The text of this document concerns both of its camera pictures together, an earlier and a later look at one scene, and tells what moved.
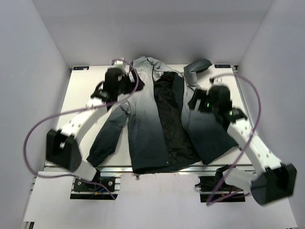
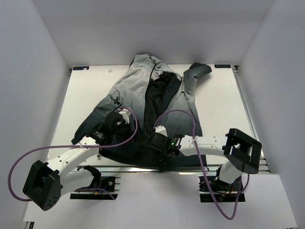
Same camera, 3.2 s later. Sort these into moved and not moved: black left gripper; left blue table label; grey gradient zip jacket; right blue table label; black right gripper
Moved: grey gradient zip jacket; black left gripper; black right gripper
Not moved: right blue table label; left blue table label
